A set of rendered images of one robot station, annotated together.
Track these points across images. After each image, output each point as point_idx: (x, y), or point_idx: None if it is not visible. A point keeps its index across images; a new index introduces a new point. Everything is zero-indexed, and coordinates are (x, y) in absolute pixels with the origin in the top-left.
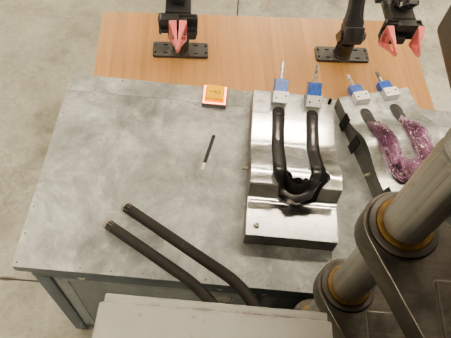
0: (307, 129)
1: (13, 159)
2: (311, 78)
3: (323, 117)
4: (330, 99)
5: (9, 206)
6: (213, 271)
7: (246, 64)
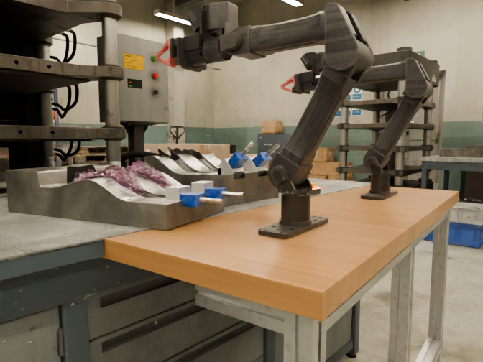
0: (210, 172)
1: (426, 327)
2: (279, 212)
3: (210, 172)
4: (219, 168)
5: (375, 317)
6: None
7: (336, 203)
